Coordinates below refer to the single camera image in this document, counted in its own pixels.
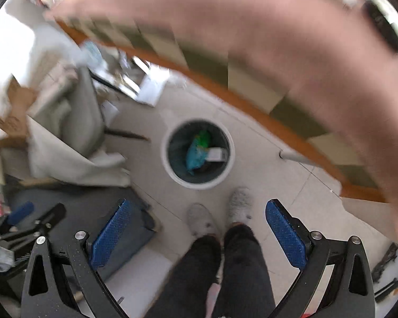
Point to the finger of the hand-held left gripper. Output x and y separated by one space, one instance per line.
20 211
48 214

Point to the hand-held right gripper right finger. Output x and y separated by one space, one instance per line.
285 235

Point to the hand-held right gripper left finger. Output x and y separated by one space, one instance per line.
111 235

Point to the white round trash bin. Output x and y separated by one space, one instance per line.
197 154

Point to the grey blue storage box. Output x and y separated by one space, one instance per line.
136 228

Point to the grey white cloth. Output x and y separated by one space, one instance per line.
69 169

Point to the person's right leg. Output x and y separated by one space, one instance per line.
245 268

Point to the person's leg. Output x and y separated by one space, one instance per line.
245 268
185 271

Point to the grey right slipper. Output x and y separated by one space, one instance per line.
240 205

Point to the grey slipper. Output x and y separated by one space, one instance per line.
240 205
200 220

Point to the person's left leg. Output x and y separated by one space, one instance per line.
185 271

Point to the grey left slipper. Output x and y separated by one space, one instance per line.
200 220

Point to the brown cardboard box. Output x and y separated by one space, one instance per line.
15 116

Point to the small white paper box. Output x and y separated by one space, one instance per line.
217 154

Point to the grey chair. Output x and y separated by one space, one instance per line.
76 112

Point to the black folding stand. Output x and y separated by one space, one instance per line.
389 265

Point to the blue green snack bag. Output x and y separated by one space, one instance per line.
196 155

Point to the white paper sheet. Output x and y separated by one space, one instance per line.
152 87

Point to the striped tablecloth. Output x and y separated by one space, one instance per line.
252 39

